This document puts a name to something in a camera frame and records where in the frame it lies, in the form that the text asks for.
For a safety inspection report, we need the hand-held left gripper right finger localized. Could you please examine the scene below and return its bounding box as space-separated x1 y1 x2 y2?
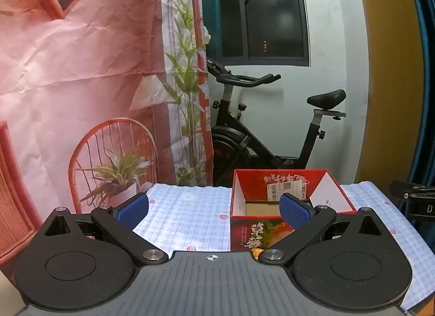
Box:
257 193 387 266

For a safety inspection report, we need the dark window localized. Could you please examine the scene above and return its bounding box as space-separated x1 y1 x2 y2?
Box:
200 0 310 67

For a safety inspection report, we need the blue curtain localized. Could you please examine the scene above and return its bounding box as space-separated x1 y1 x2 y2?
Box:
403 0 435 221

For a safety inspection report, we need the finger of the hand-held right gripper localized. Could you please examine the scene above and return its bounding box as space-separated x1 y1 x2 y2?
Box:
389 180 414 202

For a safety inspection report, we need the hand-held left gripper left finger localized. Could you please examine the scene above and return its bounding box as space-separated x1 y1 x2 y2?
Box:
41 193 170 266

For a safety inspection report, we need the black exercise bike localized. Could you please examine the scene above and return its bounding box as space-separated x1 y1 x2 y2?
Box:
206 59 347 187

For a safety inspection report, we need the blue checked tablecloth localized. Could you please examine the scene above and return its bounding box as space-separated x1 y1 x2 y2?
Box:
132 180 435 313

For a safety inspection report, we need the yellow wooden door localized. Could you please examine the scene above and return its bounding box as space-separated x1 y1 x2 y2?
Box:
353 0 425 184

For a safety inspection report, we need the pink printed backdrop cloth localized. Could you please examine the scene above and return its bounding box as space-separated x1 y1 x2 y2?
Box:
0 0 215 262

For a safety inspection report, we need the red strawberry print box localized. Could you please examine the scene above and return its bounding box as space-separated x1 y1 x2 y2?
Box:
230 168 357 257

